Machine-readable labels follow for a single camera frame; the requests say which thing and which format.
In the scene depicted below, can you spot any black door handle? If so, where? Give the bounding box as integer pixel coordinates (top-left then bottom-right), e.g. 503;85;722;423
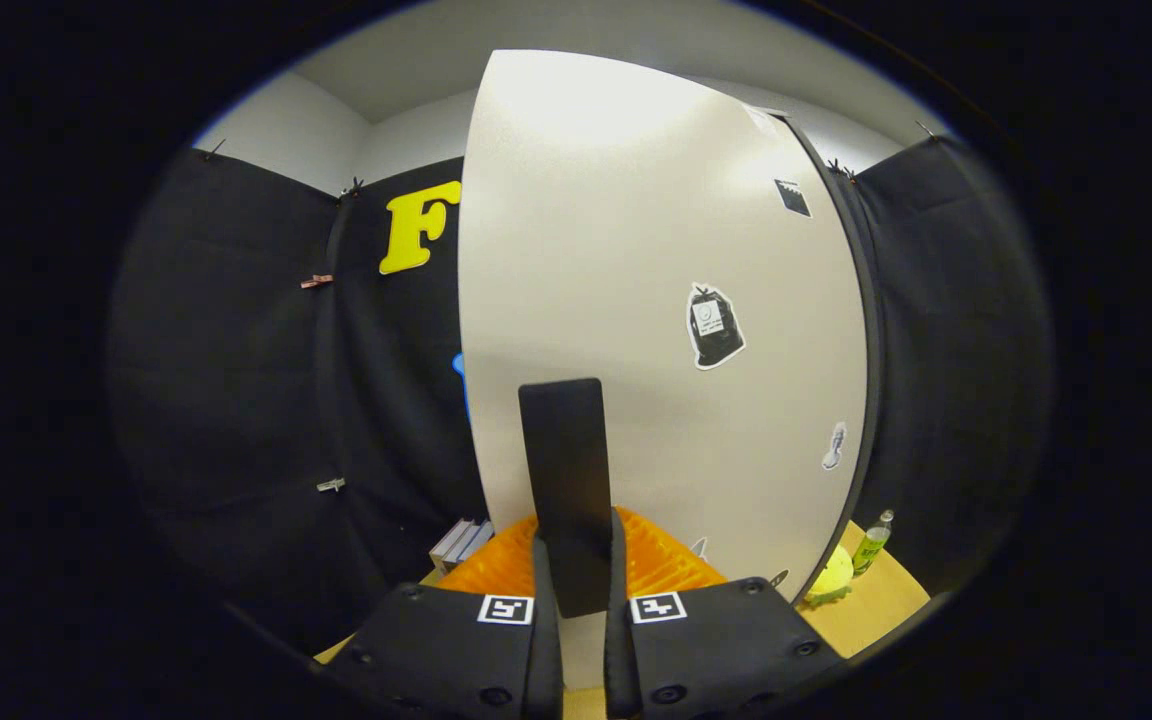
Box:
518;378;614;619

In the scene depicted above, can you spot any black backdrop cloth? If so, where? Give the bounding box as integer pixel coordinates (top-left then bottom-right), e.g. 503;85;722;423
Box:
108;135;1052;656

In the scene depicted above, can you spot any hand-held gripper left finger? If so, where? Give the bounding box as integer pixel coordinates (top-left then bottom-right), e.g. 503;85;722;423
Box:
321;512;565;720

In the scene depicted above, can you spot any yellow spine book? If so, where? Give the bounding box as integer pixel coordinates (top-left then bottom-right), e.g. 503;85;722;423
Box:
429;517;477;569

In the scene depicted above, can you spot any clear plastic bottle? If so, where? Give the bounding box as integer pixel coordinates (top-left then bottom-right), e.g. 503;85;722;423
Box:
852;510;895;577

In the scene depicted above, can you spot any yellow pineapple toy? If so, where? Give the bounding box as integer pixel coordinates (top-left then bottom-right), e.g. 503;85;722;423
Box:
802;545;855;607

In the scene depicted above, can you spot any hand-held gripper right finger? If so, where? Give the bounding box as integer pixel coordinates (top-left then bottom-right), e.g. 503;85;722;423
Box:
604;508;847;720

